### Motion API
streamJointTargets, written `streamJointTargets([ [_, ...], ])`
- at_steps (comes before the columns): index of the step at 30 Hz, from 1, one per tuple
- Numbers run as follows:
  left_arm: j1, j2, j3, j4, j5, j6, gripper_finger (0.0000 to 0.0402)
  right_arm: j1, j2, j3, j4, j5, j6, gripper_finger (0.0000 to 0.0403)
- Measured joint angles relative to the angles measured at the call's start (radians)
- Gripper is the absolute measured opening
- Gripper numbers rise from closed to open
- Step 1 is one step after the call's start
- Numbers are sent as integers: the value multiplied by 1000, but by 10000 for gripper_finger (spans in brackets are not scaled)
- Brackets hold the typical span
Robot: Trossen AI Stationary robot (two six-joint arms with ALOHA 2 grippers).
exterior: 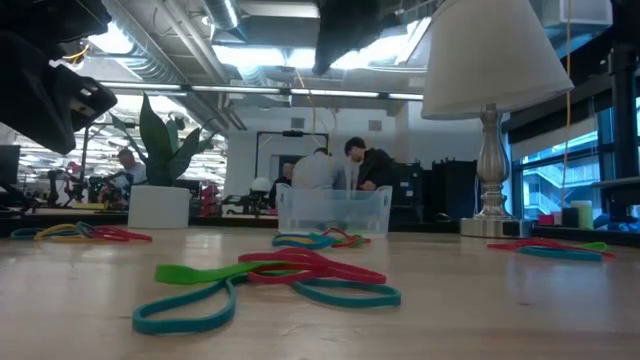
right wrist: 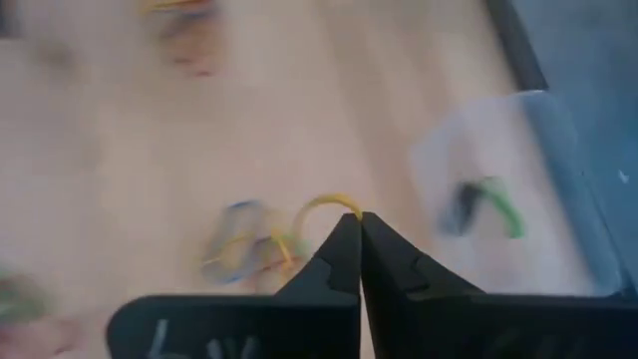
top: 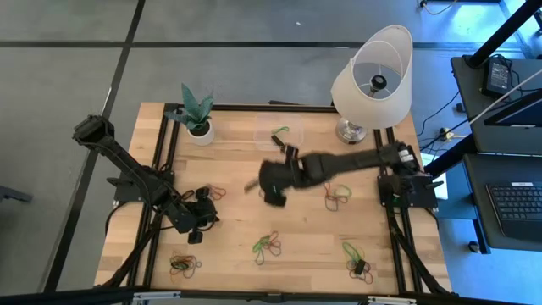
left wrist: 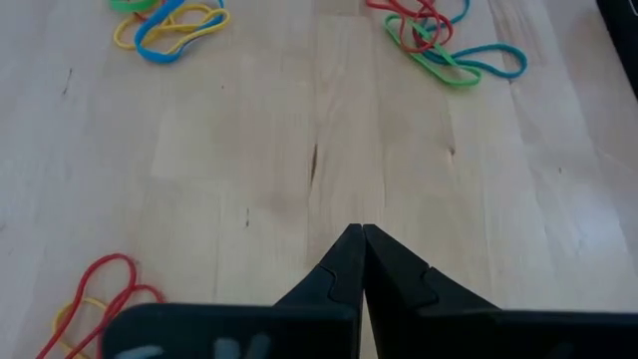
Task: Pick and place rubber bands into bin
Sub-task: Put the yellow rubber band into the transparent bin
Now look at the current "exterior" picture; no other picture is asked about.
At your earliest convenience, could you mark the long ceiling light bar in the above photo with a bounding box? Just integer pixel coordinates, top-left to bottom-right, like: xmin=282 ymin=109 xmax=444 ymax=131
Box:
xmin=99 ymin=81 xmax=425 ymax=101

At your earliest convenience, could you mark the white shade silver table lamp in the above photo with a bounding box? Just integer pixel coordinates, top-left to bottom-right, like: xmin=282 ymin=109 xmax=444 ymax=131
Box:
xmin=421 ymin=0 xmax=575 ymax=239

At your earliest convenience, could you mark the pale green cylinder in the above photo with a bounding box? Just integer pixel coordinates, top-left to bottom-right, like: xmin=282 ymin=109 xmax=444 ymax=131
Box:
xmin=571 ymin=200 xmax=595 ymax=230

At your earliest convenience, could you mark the black stand frame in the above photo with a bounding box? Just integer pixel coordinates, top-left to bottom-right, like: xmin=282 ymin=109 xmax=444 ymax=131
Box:
xmin=79 ymin=121 xmax=144 ymax=209

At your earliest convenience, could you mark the black gantry frame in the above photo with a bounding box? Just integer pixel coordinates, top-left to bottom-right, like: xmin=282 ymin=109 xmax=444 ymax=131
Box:
xmin=254 ymin=129 xmax=331 ymax=171

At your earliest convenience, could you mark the black monitor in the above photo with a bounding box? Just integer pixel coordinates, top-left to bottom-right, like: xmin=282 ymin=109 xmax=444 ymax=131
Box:
xmin=0 ymin=144 xmax=21 ymax=185

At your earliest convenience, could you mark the person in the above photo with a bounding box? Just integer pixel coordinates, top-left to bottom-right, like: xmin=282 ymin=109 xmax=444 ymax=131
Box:
xmin=343 ymin=136 xmax=395 ymax=192
xmin=291 ymin=147 xmax=351 ymax=190
xmin=268 ymin=162 xmax=296 ymax=209
xmin=115 ymin=148 xmax=149 ymax=187

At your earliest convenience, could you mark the black ceiling device yellow cable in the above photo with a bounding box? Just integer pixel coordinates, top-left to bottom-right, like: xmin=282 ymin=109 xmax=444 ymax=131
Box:
xmin=62 ymin=43 xmax=91 ymax=65

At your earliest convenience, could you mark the black pole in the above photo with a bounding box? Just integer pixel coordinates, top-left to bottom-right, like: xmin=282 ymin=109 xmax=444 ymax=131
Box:
xmin=607 ymin=42 xmax=640 ymax=224

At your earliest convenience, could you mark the black cabinet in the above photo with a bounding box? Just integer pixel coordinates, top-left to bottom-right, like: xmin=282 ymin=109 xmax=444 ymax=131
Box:
xmin=432 ymin=158 xmax=479 ymax=221
xmin=392 ymin=159 xmax=421 ymax=224

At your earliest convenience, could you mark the red rubber band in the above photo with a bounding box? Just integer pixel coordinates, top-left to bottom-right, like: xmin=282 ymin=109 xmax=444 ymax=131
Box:
xmin=94 ymin=225 xmax=153 ymax=244
xmin=247 ymin=259 xmax=326 ymax=285
xmin=487 ymin=238 xmax=616 ymax=260
xmin=322 ymin=227 xmax=372 ymax=249

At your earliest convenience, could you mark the red machine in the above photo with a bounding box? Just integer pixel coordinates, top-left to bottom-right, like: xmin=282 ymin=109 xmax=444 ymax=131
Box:
xmin=199 ymin=182 xmax=224 ymax=217

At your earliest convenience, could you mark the wide green rubber band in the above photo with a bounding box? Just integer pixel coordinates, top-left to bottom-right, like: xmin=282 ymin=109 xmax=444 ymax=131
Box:
xmin=154 ymin=260 xmax=281 ymax=286

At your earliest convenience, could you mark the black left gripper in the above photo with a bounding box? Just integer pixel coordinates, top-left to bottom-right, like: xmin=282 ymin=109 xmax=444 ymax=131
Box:
xmin=0 ymin=0 xmax=119 ymax=156

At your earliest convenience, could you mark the green plant in white pot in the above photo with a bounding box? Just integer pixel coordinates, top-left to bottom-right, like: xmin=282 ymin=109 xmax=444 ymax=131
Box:
xmin=110 ymin=93 xmax=221 ymax=230

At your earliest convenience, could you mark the clear plastic bin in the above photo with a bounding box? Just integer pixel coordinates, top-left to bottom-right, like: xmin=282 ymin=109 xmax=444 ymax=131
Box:
xmin=274 ymin=182 xmax=394 ymax=237

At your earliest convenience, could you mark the black red background robot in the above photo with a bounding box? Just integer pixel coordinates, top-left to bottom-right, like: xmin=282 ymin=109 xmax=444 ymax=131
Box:
xmin=47 ymin=167 xmax=129 ymax=209

